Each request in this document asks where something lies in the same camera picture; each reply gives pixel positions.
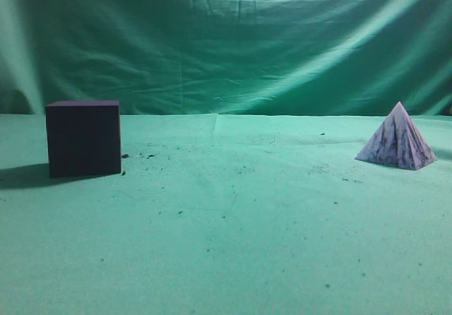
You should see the white purple marbled square pyramid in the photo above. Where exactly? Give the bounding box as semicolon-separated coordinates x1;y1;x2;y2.
355;102;436;170

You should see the green fabric backdrop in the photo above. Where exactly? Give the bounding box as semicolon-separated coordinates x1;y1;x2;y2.
1;0;451;116

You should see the dark purple cube block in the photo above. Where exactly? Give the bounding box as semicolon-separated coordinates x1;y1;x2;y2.
45;100;121;178

